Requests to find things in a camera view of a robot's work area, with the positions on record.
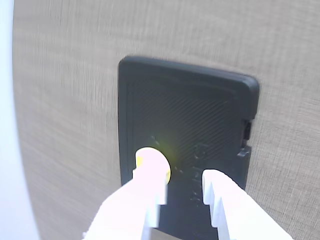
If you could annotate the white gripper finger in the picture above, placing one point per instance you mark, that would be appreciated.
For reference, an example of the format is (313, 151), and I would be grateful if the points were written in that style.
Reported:
(130, 212)
(237, 215)

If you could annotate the black plastic flat case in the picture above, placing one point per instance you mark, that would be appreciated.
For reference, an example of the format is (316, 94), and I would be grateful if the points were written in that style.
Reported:
(187, 112)

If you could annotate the yellow rubber duck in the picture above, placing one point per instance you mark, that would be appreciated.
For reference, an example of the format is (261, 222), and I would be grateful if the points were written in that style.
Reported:
(152, 157)

